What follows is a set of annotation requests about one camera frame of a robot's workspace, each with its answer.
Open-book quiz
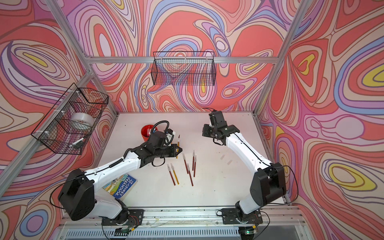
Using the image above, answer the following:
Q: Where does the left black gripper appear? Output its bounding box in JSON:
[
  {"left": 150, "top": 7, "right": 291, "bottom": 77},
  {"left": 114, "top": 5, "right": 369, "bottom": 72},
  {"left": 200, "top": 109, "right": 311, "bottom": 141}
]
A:
[{"left": 153, "top": 143, "right": 184, "bottom": 159}]

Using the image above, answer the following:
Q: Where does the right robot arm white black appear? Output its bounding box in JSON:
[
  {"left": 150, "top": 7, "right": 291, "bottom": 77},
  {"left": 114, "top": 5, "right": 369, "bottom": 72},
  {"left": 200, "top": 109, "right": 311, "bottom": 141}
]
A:
[{"left": 202, "top": 124, "right": 287, "bottom": 215}]

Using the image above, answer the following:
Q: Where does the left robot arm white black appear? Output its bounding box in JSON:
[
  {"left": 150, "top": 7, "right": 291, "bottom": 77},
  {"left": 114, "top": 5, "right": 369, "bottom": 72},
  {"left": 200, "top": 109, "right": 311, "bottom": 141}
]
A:
[{"left": 58, "top": 131, "right": 183, "bottom": 225}]

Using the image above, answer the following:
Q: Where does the red pen cup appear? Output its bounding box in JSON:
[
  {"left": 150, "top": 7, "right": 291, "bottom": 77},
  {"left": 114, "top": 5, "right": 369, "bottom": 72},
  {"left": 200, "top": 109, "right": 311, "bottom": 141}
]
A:
[{"left": 141, "top": 125, "right": 158, "bottom": 142}]

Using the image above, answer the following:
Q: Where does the treehouse storey book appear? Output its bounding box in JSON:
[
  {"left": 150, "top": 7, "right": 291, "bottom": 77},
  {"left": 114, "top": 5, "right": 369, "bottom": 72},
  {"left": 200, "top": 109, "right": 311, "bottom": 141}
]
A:
[{"left": 103, "top": 174, "right": 137, "bottom": 199}]

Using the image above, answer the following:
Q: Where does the white tape roll in basket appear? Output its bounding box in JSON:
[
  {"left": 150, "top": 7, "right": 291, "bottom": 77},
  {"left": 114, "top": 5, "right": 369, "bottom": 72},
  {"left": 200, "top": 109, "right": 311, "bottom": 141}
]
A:
[{"left": 70, "top": 113, "right": 95, "bottom": 131}]

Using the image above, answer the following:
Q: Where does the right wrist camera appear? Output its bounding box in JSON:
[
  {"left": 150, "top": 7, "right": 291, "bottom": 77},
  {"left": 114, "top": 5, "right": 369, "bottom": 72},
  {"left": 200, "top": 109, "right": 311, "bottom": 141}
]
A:
[{"left": 209, "top": 111, "right": 227, "bottom": 129}]

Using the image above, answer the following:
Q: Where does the black wire basket back wall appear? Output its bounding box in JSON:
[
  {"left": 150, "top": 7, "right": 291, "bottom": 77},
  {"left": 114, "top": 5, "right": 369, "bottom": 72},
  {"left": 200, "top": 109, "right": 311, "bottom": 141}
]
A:
[{"left": 151, "top": 51, "right": 217, "bottom": 87}]

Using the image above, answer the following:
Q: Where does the black wire basket wall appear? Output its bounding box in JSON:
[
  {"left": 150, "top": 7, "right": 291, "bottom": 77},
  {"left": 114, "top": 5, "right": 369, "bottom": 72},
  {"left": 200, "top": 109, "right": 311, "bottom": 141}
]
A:
[
  {"left": 31, "top": 84, "right": 109, "bottom": 155},
  {"left": 151, "top": 51, "right": 217, "bottom": 87}
]

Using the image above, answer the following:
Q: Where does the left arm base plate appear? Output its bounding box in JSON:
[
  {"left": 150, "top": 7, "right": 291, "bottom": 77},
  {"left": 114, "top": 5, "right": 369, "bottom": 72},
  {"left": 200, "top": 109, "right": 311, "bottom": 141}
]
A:
[{"left": 102, "top": 209, "right": 145, "bottom": 227}]

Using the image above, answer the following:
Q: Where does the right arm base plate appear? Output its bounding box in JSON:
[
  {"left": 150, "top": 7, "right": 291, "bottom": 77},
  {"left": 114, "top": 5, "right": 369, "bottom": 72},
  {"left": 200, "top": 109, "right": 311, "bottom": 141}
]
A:
[{"left": 217, "top": 208, "right": 263, "bottom": 226}]

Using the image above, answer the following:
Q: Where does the black wire basket left wall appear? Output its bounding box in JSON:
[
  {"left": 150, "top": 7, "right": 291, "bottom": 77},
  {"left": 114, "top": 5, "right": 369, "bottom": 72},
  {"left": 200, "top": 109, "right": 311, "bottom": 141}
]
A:
[{"left": 31, "top": 84, "right": 109, "bottom": 155}]

